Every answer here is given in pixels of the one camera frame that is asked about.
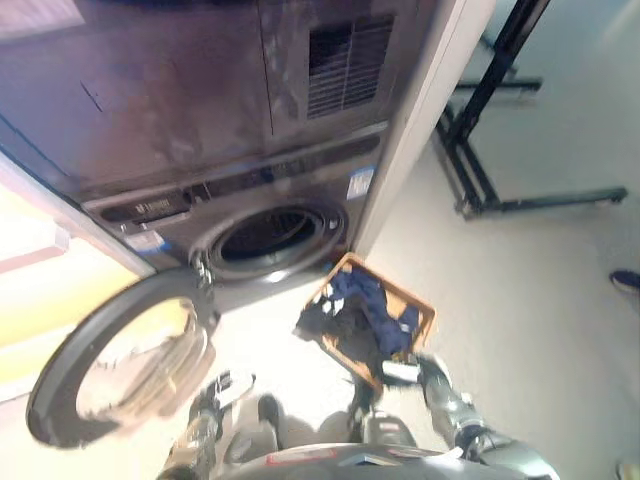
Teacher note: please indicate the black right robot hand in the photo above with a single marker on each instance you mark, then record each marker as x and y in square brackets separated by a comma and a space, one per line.
[400, 371]

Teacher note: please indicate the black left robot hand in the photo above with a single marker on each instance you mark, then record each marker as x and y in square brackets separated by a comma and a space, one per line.
[231, 385]

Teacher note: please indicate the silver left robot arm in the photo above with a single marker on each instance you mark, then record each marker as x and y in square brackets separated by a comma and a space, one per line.
[200, 430]

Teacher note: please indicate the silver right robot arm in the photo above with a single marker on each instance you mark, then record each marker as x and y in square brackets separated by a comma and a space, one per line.
[455, 405]

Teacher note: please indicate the orange wooden laundry basket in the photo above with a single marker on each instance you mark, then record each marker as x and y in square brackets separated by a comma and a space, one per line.
[417, 320]

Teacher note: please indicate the round washing machine door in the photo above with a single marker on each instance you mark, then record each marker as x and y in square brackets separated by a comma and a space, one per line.
[60, 380]

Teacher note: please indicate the gray front-load washing machine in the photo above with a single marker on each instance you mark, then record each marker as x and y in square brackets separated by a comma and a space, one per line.
[300, 165]

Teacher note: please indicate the grey front-load washing machine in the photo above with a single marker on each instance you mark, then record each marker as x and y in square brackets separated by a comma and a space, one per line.
[200, 90]

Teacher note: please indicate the silver left robot leg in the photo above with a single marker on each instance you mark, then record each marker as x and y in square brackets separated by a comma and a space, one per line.
[262, 425]

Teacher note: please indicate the silver robot leg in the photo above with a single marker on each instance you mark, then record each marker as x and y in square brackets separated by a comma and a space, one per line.
[380, 427]
[262, 425]

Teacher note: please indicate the silver right robot leg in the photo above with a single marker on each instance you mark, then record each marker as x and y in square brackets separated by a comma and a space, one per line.
[380, 427]

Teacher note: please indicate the black garment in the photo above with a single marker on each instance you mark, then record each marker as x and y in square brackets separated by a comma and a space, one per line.
[340, 330]

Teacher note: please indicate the navy blue garment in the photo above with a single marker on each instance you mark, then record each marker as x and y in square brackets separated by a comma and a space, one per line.
[372, 300]

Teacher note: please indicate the gray robot torso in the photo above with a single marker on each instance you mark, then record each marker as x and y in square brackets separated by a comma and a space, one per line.
[350, 462]

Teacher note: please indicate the blue energy label sticker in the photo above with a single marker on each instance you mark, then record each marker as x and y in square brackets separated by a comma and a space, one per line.
[361, 183]

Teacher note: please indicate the dark blue shoe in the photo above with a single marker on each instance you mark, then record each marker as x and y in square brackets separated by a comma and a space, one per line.
[627, 284]

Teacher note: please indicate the white cabinet side panel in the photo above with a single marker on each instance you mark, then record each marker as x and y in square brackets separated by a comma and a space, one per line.
[415, 125]

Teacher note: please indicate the black metal rack frame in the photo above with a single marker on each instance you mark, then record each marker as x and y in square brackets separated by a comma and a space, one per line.
[480, 120]

